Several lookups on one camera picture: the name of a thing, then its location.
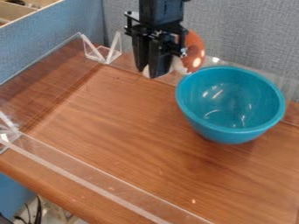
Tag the clear acrylic corner bracket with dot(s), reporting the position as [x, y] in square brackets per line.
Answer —
[102, 53]

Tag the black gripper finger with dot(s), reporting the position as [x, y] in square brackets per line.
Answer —
[161, 58]
[141, 44]

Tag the blue plastic bowl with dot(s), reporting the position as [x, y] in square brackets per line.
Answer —
[231, 104]

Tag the wooden shelf box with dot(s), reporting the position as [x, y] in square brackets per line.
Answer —
[15, 10]

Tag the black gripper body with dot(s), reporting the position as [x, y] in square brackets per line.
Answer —
[162, 28]

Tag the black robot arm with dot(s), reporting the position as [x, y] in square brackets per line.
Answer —
[171, 7]

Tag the clear acrylic front barrier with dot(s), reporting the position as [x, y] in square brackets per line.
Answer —
[139, 201]

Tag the brown and white toy mushroom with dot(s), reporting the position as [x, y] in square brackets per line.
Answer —
[190, 63]

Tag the clear acrylic left bracket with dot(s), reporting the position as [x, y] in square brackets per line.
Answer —
[8, 132]

